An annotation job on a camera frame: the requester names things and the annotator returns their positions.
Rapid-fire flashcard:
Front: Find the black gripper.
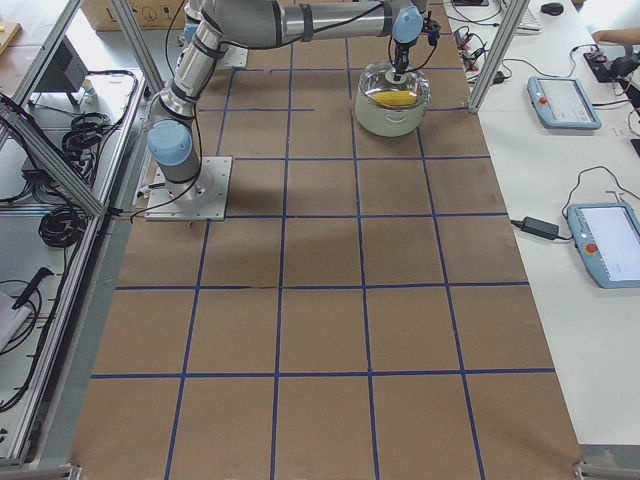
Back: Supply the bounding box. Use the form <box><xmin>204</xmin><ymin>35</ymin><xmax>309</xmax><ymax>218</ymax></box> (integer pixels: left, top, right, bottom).
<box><xmin>392</xmin><ymin>41</ymin><xmax>412</xmax><ymax>82</ymax></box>

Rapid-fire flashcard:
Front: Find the glass pot lid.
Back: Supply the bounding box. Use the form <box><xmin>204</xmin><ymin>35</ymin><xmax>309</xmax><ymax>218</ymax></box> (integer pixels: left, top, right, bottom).
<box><xmin>358</xmin><ymin>61</ymin><xmax>431</xmax><ymax>110</ymax></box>

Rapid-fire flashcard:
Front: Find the yellow plastic corn cob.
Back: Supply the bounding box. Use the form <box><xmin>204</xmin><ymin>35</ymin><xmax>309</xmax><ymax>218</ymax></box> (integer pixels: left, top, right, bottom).
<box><xmin>371</xmin><ymin>90</ymin><xmax>418</xmax><ymax>107</ymax></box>

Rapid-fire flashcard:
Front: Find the pale green cooking pot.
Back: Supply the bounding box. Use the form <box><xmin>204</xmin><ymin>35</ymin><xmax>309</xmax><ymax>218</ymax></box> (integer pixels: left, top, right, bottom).
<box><xmin>355</xmin><ymin>88</ymin><xmax>429</xmax><ymax>137</ymax></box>

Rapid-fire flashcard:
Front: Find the person's hand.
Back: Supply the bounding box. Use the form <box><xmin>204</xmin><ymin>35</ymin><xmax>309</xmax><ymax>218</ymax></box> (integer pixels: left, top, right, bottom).
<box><xmin>592</xmin><ymin>29</ymin><xmax>628</xmax><ymax>44</ymax></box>

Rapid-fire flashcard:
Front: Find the far blue teach pendant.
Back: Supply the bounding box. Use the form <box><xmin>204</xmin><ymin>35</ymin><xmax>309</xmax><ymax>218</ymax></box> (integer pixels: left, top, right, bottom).
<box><xmin>527</xmin><ymin>77</ymin><xmax>601</xmax><ymax>131</ymax></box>

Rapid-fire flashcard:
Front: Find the blue teach pendant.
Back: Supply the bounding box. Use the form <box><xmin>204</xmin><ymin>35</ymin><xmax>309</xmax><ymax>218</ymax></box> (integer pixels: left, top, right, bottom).
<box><xmin>567</xmin><ymin>202</ymin><xmax>639</xmax><ymax>289</ymax></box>
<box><xmin>527</xmin><ymin>77</ymin><xmax>601</xmax><ymax>131</ymax></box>

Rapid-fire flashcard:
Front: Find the black computer mouse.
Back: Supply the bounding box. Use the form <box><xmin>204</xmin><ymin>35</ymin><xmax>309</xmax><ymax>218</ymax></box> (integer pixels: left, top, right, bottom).
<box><xmin>540</xmin><ymin>2</ymin><xmax>564</xmax><ymax>16</ymax></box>

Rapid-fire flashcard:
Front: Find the black power adapter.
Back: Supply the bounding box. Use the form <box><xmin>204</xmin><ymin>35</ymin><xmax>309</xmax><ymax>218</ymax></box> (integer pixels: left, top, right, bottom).
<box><xmin>521</xmin><ymin>216</ymin><xmax>559</xmax><ymax>240</ymax></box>

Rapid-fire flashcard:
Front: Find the cardboard box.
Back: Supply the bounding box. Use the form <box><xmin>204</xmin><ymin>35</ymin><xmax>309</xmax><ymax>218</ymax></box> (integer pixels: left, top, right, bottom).
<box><xmin>81</xmin><ymin>0</ymin><xmax>185</xmax><ymax>31</ymax></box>

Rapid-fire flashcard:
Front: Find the near blue teach pendant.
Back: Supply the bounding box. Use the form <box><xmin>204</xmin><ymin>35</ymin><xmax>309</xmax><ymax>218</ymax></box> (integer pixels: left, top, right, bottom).
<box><xmin>567</xmin><ymin>202</ymin><xmax>639</xmax><ymax>289</ymax></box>

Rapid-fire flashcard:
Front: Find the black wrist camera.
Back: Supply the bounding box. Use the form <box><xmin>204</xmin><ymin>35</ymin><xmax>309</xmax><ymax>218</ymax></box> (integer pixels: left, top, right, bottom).
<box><xmin>422</xmin><ymin>16</ymin><xmax>441</xmax><ymax>47</ymax></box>

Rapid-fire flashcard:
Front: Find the aluminium frame post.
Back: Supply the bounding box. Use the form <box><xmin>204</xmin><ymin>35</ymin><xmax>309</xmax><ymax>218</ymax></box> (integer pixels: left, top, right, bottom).
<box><xmin>468</xmin><ymin>0</ymin><xmax>529</xmax><ymax>113</ymax></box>

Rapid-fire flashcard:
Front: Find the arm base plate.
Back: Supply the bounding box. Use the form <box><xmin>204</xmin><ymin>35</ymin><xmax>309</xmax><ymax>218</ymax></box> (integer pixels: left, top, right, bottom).
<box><xmin>219</xmin><ymin>46</ymin><xmax>248</xmax><ymax>70</ymax></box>
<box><xmin>144</xmin><ymin>156</ymin><xmax>232</xmax><ymax>221</ymax></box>

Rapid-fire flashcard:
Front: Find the black coiled cable bundle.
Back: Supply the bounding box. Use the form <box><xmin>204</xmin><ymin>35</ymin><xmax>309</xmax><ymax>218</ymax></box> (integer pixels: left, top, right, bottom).
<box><xmin>38</xmin><ymin>204</ymin><xmax>86</xmax><ymax>250</ymax></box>

